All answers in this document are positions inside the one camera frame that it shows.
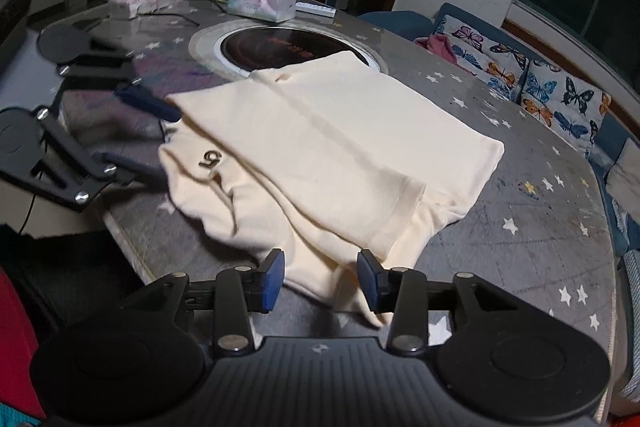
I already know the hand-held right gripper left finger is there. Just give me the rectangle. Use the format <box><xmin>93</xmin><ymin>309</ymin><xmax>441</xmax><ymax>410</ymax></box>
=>
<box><xmin>119</xmin><ymin>249</ymin><xmax>286</xmax><ymax>355</ymax></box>

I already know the red cloth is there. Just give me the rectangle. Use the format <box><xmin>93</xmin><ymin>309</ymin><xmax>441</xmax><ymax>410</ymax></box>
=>
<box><xmin>0</xmin><ymin>266</ymin><xmax>47</xmax><ymax>421</ymax></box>

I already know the round built-in induction cooker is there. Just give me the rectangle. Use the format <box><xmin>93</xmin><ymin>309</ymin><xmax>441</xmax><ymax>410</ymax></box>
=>
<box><xmin>189</xmin><ymin>20</ymin><xmax>389</xmax><ymax>81</ymax></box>

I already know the cream shirt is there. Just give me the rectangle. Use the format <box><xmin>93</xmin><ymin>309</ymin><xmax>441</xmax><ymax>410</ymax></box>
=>
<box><xmin>157</xmin><ymin>49</ymin><xmax>505</xmax><ymax>329</ymax></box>

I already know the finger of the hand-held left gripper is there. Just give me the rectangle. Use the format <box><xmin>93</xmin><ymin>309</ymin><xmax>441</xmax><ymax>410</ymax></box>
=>
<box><xmin>30</xmin><ymin>106</ymin><xmax>169</xmax><ymax>214</ymax></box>
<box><xmin>57</xmin><ymin>37</ymin><xmax>181</xmax><ymax>121</ymax></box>

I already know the butterfly print pillow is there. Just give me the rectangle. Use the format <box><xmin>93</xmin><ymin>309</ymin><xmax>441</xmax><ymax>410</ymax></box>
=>
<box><xmin>439</xmin><ymin>14</ymin><xmax>532</xmax><ymax>101</ymax></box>
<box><xmin>520</xmin><ymin>61</ymin><xmax>612</xmax><ymax>146</ymax></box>

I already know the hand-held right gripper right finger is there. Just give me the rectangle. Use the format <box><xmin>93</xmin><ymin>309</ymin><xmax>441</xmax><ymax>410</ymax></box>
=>
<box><xmin>356</xmin><ymin>250</ymin><xmax>521</xmax><ymax>355</ymax></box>

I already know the blue corner sofa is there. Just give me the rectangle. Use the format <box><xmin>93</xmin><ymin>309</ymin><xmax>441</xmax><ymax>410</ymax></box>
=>
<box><xmin>357</xmin><ymin>3</ymin><xmax>640</xmax><ymax>259</ymax></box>

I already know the pink cloth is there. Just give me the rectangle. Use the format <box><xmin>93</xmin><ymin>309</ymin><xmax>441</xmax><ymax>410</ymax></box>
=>
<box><xmin>414</xmin><ymin>33</ymin><xmax>472</xmax><ymax>68</ymax></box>

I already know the white remote control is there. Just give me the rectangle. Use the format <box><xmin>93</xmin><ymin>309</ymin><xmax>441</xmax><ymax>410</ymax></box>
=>
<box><xmin>295</xmin><ymin>1</ymin><xmax>337</xmax><ymax>19</ymax></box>

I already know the plain grey pillow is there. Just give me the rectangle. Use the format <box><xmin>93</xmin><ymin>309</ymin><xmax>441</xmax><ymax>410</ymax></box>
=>
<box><xmin>604</xmin><ymin>138</ymin><xmax>640</xmax><ymax>200</ymax></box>

